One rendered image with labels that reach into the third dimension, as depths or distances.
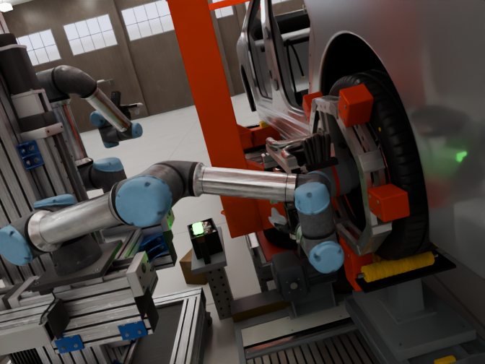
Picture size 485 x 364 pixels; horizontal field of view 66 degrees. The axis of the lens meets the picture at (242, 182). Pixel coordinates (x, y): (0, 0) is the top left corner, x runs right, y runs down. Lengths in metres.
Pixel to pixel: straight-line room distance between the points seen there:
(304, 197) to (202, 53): 1.01
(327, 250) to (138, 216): 0.43
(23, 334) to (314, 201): 0.93
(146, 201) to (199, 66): 0.91
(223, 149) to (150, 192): 0.87
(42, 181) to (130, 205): 0.66
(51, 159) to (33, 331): 0.57
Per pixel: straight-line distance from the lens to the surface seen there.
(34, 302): 1.41
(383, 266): 1.41
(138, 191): 0.87
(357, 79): 1.25
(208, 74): 1.66
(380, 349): 1.67
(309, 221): 0.82
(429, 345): 1.59
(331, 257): 0.85
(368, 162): 1.09
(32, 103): 1.48
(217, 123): 1.67
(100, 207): 0.97
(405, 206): 1.07
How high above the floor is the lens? 1.29
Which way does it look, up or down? 17 degrees down
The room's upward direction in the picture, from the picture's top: 14 degrees counter-clockwise
